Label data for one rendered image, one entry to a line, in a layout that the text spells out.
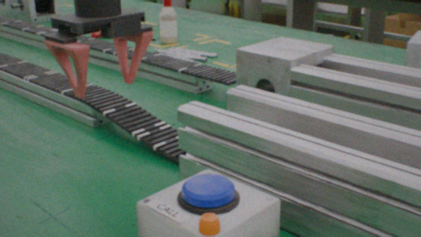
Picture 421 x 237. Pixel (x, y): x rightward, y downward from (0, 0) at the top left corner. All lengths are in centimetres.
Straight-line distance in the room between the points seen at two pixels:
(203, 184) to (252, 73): 33
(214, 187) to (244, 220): 3
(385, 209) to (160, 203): 17
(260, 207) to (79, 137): 35
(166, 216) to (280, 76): 33
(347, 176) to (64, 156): 35
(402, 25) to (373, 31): 147
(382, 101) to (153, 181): 27
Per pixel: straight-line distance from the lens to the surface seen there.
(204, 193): 39
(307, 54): 69
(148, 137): 64
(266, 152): 48
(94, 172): 60
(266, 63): 69
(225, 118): 50
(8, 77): 91
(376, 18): 310
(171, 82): 88
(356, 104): 63
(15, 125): 77
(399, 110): 61
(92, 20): 65
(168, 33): 117
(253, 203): 41
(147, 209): 41
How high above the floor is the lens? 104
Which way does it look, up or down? 21 degrees down
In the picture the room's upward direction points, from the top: 1 degrees counter-clockwise
